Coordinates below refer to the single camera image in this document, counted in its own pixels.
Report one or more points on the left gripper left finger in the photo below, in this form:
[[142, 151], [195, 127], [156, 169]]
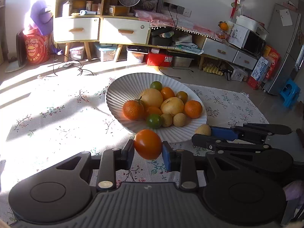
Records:
[[113, 160]]

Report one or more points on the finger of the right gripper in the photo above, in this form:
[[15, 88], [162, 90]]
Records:
[[215, 144], [250, 132]]

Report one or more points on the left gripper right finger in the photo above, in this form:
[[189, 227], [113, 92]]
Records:
[[183, 162]]

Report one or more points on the small kiwi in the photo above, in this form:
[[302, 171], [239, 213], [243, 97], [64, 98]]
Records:
[[204, 130]]

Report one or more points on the smooth mandarin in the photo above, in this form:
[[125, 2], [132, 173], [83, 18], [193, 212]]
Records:
[[193, 109]]

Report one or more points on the green lime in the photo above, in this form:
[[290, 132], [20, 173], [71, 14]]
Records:
[[156, 85], [154, 121]]

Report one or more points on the mandarin with stem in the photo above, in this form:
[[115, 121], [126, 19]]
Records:
[[133, 109]]

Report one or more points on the dark green-brown tomato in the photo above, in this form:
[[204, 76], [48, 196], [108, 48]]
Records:
[[183, 96]]

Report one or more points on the round yellow pear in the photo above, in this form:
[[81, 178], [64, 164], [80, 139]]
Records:
[[152, 98]]

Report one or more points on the brown kiwi large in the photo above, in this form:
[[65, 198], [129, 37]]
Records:
[[167, 120]]

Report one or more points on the orange tomato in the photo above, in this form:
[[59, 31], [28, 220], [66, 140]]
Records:
[[152, 110], [167, 93]]

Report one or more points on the person right hand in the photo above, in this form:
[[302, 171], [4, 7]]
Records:
[[294, 190]]

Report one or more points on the blue plastic stool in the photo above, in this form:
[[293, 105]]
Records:
[[290, 93]]

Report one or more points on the white ribbed plate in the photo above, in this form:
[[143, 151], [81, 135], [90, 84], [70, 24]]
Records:
[[130, 87]]

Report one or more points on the floral tablecloth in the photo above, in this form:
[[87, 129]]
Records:
[[60, 120]]

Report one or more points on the black microwave oven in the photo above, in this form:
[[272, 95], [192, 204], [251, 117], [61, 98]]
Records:
[[246, 40]]

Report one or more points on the red box under cabinet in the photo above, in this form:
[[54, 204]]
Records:
[[158, 60]]

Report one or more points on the silver refrigerator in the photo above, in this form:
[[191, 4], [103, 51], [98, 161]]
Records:
[[286, 37]]

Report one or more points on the white wooden drawer cabinet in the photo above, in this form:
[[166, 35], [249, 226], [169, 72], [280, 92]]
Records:
[[123, 31]]

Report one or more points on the red printed bucket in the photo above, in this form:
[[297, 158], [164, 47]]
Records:
[[37, 46]]

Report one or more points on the purple plush toy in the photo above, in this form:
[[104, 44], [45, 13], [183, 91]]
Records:
[[42, 17]]

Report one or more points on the wooden shelf cabinet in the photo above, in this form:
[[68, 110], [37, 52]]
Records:
[[77, 21]]

